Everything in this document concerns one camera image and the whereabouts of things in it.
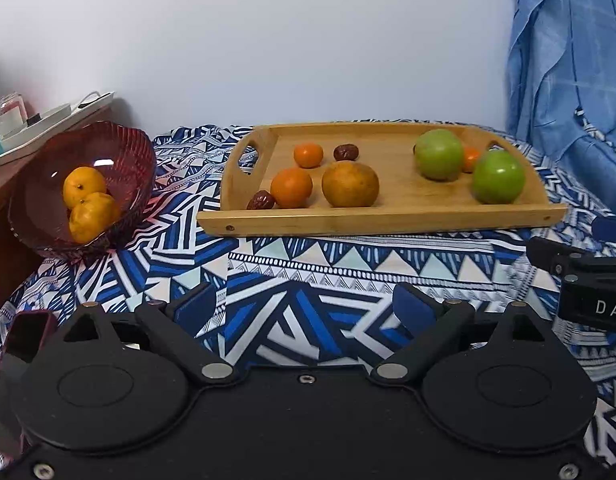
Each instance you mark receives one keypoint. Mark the yellow orange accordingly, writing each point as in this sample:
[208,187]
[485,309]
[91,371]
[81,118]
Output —
[92,217]
[82,185]

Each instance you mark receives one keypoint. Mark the dark red glass bowl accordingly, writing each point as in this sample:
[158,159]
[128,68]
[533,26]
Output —
[122,160]

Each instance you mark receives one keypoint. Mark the glass jar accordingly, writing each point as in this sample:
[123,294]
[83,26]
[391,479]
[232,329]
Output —
[10,110]

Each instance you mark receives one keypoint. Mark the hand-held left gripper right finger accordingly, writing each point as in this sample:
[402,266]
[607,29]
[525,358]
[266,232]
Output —
[413,307]

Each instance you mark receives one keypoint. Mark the brown round pear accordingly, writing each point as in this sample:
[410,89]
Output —
[350,184]

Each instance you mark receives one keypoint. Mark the dark red date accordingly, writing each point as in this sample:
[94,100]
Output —
[260,200]
[346,152]

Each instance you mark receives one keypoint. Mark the white flat box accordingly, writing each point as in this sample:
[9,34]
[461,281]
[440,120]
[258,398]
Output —
[52,114]

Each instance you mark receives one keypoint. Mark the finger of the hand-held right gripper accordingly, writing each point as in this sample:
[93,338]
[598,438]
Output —
[553,255]
[613,230]

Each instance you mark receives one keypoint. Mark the white plastic tray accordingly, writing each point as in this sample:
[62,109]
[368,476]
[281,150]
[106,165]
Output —
[62,120]

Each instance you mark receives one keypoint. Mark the blue checked cloth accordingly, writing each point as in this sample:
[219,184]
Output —
[563,60]

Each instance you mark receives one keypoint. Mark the wooden serving tray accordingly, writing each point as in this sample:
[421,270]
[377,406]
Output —
[398,195]

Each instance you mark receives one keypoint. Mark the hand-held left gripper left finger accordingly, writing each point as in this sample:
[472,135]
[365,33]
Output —
[197,305]

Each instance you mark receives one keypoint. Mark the medium orange tangerine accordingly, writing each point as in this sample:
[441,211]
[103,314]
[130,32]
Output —
[291,187]

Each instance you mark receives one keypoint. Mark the blue white patterned blanket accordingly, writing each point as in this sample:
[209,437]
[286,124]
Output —
[338,270]

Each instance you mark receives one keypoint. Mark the small orange tangerine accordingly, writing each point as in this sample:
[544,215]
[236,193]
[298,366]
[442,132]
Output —
[471,160]
[308,155]

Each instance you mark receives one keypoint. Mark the green apple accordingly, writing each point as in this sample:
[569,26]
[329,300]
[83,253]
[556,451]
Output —
[498,177]
[438,155]

